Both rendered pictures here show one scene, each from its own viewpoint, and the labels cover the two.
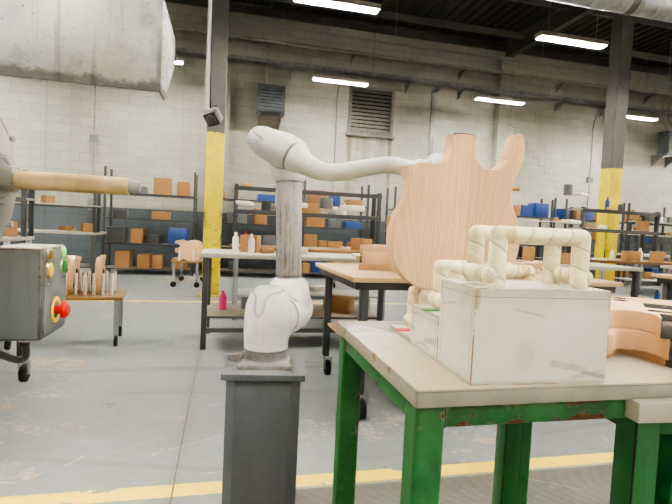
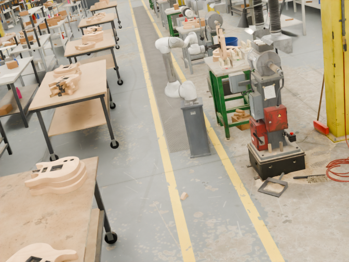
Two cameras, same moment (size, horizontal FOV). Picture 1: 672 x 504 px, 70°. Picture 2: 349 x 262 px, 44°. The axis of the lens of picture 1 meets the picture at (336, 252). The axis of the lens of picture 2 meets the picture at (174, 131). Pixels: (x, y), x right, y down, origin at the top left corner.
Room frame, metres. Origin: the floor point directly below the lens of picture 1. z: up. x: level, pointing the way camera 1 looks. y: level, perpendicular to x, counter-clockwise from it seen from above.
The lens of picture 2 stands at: (0.99, 5.23, 2.51)
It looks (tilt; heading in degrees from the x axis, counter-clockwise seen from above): 23 degrees down; 281
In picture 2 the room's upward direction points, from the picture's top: 12 degrees counter-clockwise
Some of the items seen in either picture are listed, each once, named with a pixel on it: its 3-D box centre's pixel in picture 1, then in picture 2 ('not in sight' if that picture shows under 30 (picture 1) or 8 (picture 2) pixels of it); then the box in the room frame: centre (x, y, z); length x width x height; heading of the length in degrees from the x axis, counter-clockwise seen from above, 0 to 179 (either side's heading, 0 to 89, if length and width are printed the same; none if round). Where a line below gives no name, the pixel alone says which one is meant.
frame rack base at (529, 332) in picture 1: (519, 328); (247, 55); (0.92, -0.36, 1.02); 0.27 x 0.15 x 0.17; 102
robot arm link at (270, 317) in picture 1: (268, 316); (188, 89); (1.68, 0.23, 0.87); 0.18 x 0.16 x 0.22; 163
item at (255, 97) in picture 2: not in sight; (254, 93); (0.91, 0.87, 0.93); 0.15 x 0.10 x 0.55; 103
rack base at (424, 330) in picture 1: (479, 331); (236, 61); (1.07, -0.33, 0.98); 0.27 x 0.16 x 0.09; 102
